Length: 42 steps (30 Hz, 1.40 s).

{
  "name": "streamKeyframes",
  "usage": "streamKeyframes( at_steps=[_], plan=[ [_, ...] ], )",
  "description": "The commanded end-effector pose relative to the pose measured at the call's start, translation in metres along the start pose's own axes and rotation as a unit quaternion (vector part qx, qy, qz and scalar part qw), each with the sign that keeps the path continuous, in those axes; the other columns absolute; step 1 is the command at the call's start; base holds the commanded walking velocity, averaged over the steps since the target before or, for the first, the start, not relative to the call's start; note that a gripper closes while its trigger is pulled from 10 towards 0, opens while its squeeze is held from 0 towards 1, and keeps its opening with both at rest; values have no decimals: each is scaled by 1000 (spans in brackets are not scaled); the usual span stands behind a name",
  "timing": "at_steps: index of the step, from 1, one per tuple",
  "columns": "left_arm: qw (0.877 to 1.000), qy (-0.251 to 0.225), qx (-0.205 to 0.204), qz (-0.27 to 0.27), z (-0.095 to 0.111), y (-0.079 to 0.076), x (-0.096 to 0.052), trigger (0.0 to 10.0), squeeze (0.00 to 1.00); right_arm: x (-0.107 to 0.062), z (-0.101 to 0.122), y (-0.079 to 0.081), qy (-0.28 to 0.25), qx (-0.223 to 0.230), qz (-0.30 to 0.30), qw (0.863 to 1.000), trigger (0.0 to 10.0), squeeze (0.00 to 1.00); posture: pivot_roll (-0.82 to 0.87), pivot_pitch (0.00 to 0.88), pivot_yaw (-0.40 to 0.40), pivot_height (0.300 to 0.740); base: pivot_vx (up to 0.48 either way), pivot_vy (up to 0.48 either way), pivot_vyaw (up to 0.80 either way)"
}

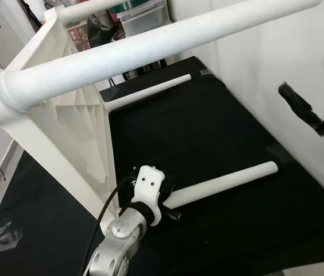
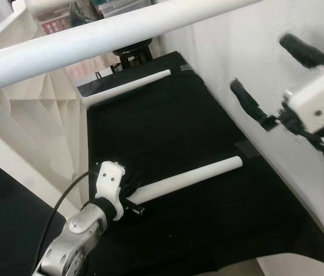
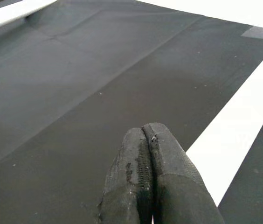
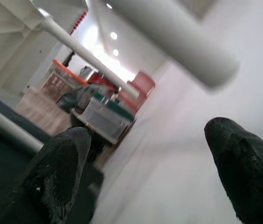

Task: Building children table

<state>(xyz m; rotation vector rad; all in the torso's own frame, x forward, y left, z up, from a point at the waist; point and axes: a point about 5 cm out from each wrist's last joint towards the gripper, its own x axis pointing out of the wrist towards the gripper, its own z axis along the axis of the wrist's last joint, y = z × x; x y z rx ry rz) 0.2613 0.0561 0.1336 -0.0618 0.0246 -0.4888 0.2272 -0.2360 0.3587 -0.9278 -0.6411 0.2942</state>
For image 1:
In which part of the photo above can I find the printed cardboard box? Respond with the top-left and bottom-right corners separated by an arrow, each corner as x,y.
67,23 -> 91,52

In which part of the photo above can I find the black glossy container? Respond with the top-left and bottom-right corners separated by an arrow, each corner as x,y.
87,10 -> 118,48

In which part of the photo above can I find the clear plastic sheet piece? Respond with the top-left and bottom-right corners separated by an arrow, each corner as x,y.
0,220 -> 23,258

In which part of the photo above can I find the clear plastic storage box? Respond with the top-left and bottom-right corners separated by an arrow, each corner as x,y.
116,0 -> 169,36

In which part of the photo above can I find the white plastic children table top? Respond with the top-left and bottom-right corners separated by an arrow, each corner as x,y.
0,7 -> 119,222

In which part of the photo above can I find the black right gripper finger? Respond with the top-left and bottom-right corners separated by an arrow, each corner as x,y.
278,82 -> 324,132

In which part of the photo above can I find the black tablecloth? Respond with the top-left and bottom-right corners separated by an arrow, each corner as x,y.
0,56 -> 324,276

